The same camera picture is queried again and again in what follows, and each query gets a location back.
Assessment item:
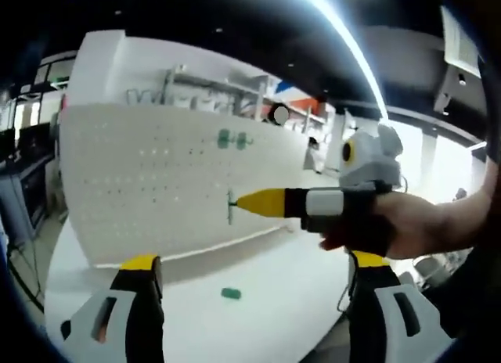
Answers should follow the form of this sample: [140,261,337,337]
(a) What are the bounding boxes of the white perforated mounting plate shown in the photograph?
[58,103,314,268]

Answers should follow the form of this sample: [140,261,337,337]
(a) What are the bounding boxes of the white storage shelves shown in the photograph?
[289,102,337,145]

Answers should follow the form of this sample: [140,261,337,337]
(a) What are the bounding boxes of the ceiling light strip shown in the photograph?
[308,0,389,121]

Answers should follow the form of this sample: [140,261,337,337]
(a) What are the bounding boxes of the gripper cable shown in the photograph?
[337,282,354,313]

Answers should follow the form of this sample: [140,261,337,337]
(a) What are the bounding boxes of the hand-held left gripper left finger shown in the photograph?
[68,253,165,363]

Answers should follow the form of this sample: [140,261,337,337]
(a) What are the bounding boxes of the metal shelving rack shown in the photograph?
[163,64,271,120]

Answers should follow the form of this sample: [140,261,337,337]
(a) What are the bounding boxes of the grey office chair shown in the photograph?
[413,255,455,288]

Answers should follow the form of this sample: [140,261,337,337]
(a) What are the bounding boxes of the orange blue wall banner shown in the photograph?
[273,79,319,106]

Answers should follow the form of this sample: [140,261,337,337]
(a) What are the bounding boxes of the person's right hand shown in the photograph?
[319,192,436,261]

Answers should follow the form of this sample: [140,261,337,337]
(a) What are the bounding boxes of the dark workbench with monitors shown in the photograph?
[0,128,59,243]

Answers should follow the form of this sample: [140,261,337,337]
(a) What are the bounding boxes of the person's black clothing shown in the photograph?
[426,241,501,340]

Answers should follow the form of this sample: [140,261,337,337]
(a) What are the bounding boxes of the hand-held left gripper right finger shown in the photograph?
[347,250,456,363]

